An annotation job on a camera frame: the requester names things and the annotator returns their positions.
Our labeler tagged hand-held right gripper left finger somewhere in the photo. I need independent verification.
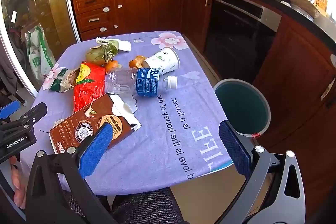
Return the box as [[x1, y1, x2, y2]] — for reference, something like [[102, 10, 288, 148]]
[[25, 122, 118, 224]]

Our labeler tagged grey green trash bin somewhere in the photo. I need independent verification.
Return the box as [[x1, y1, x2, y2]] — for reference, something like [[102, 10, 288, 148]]
[[213, 79, 271, 139]]

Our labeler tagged green white plastic bag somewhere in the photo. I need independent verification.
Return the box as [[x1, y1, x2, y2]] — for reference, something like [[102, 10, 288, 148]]
[[25, 26, 57, 76]]

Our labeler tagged clear plastic water bottle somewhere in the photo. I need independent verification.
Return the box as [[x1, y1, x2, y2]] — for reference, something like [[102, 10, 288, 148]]
[[104, 67, 178, 97]]

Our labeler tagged wicker basket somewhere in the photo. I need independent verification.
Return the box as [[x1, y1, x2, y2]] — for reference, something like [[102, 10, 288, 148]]
[[289, 0, 321, 17]]

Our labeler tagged grey fabric chair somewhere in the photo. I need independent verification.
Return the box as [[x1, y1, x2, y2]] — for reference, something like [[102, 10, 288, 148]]
[[63, 187, 189, 224]]

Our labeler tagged white tissue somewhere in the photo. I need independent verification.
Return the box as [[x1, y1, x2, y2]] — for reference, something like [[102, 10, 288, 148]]
[[96, 37, 132, 52]]

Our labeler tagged purple floral blanket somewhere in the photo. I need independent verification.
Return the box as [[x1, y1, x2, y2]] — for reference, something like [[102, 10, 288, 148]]
[[20, 30, 234, 197]]

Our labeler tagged red plastic snack bag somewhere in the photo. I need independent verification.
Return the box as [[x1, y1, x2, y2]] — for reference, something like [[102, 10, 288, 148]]
[[73, 63, 107, 111]]

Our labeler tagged white leaf print paper cup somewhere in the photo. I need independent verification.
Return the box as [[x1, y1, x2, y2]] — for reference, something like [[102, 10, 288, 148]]
[[143, 47, 181, 75]]

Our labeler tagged wooden cabinet with drawers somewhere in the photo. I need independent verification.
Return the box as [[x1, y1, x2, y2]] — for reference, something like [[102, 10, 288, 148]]
[[71, 0, 214, 52]]

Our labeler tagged brown paper carton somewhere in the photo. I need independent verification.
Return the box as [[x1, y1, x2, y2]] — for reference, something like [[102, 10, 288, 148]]
[[50, 93, 142, 155]]

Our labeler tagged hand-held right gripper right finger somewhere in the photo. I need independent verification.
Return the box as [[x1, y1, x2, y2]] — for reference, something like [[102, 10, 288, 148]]
[[218, 120, 306, 224]]

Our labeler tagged wooden cabinet beside oven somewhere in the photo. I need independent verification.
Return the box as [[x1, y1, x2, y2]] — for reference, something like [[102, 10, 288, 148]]
[[252, 13, 336, 214]]

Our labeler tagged orange pepper with stem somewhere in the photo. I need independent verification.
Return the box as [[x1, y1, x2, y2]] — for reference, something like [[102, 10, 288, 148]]
[[105, 60, 122, 75]]

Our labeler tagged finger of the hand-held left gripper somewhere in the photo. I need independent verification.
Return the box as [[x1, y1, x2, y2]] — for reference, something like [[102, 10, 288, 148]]
[[0, 101, 21, 125], [0, 102, 48, 132]]

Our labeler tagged brown orange peel piece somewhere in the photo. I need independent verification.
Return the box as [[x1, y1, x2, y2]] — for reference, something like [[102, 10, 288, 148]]
[[129, 55, 147, 69]]

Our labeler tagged person's left hand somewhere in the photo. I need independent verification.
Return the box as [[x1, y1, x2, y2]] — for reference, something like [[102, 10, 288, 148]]
[[9, 156, 27, 209]]

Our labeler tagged black built-in oven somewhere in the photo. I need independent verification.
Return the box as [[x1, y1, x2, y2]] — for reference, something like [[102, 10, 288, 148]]
[[204, 0, 282, 84]]

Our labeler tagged green leafy husk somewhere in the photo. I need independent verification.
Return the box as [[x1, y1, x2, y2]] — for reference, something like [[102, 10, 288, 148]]
[[85, 40, 118, 65]]

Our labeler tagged green white packet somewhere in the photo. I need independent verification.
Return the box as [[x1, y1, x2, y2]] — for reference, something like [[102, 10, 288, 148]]
[[49, 68, 71, 93]]

